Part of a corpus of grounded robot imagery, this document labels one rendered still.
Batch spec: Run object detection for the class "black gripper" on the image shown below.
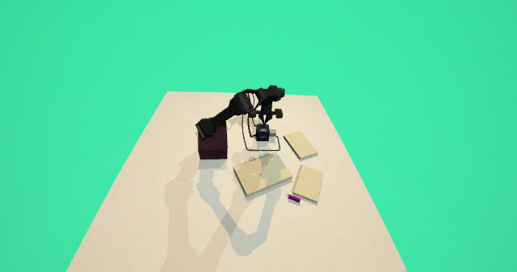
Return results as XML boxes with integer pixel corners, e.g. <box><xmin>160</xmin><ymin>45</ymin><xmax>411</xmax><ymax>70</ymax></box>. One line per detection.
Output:
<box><xmin>249</xmin><ymin>104</ymin><xmax>283</xmax><ymax>124</ymax></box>

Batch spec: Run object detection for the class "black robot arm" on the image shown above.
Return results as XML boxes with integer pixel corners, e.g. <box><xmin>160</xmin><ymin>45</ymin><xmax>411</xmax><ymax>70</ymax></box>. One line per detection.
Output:
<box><xmin>195</xmin><ymin>85</ymin><xmax>285</xmax><ymax>140</ymax></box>

